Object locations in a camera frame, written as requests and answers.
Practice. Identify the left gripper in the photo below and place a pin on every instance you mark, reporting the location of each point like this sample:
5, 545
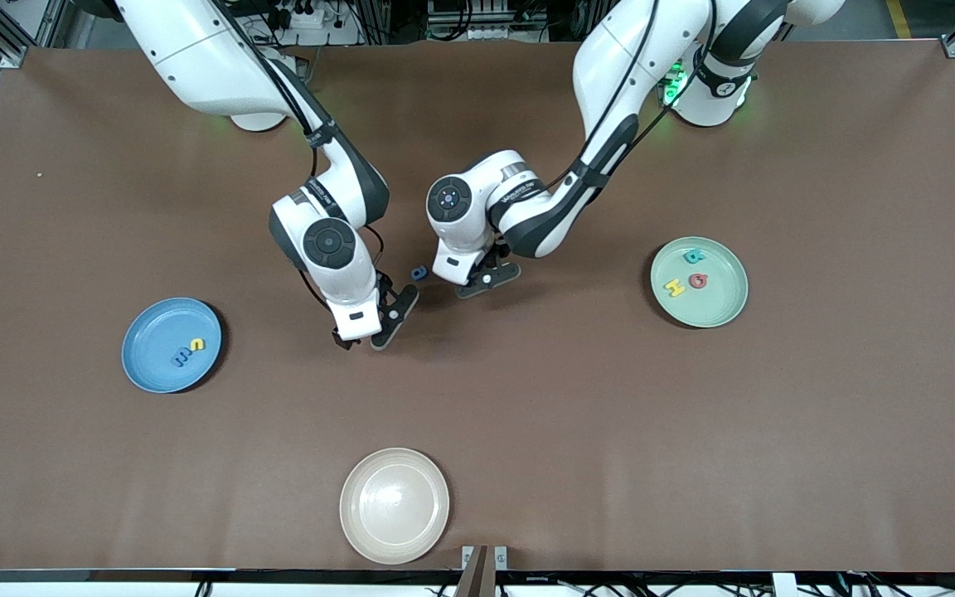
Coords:
490, 258

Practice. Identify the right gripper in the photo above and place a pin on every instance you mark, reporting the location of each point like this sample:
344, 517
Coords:
342, 342

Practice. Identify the small blue letter a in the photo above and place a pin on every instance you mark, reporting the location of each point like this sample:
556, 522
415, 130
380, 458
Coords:
414, 274

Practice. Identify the yellow foam letter H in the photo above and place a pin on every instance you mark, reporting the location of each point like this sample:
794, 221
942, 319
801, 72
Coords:
675, 288

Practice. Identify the small blue letter m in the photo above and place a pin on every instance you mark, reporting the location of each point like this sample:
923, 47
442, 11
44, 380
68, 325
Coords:
182, 358

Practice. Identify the pink foam letter Q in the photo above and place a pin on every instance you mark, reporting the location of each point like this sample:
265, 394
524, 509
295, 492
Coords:
691, 281

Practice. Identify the teal foam letter R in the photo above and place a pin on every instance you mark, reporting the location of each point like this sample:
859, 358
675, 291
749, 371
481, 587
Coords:
693, 257

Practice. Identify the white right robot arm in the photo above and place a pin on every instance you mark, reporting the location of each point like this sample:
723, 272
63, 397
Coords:
196, 58

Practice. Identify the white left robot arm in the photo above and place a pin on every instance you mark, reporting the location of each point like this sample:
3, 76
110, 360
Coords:
627, 58

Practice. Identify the beige round plate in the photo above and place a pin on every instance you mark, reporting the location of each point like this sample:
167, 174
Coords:
395, 506

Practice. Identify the blue round plate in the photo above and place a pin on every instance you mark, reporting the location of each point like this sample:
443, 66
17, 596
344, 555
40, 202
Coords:
154, 332

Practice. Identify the green round plate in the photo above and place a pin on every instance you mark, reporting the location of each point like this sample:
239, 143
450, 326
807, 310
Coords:
718, 298

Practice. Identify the grey equipment box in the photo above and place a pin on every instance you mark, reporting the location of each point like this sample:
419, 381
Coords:
486, 21

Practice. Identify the white power strip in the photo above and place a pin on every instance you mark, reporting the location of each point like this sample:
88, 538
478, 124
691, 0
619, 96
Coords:
336, 33

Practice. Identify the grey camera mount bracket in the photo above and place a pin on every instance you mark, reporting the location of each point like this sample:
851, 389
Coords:
477, 572

